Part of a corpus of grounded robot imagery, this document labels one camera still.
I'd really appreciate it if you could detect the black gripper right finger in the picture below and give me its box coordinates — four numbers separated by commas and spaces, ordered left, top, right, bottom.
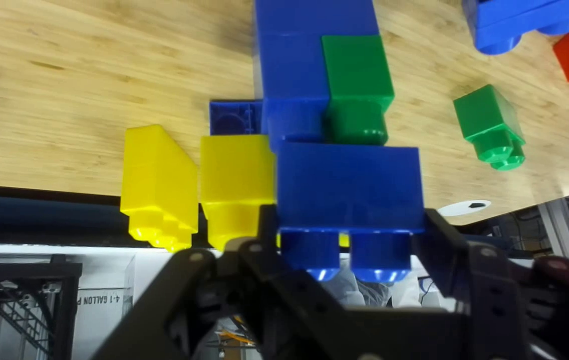
414, 206, 569, 360

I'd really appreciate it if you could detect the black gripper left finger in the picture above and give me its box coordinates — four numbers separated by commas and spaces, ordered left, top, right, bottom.
90, 202, 283, 360

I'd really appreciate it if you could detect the yellow three-stud block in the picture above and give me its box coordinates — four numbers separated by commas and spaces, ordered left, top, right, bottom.
198, 131, 280, 254

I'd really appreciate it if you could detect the square blue block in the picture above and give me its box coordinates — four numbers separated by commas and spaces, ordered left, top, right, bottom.
274, 140, 428, 285

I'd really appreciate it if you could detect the narrow green block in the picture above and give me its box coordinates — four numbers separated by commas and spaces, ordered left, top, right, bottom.
320, 32, 397, 146

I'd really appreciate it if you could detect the tall blue block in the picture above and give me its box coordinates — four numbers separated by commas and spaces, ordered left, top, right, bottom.
251, 0, 381, 146

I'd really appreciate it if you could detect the tall yellow block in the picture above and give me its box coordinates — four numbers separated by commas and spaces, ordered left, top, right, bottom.
117, 124, 199, 254

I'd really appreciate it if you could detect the small green block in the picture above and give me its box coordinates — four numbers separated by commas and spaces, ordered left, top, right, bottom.
450, 82, 528, 173

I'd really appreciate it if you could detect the thick long blue block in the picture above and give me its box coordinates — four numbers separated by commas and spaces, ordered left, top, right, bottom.
460, 0, 569, 55

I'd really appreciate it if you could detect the white cardboard box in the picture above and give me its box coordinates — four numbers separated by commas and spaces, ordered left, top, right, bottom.
72, 247, 166, 360

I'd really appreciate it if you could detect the white table grommet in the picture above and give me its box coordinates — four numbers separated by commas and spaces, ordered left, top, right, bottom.
435, 196, 495, 219

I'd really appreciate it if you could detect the yellow cable bundle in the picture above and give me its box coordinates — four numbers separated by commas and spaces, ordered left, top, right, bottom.
218, 328, 259, 350

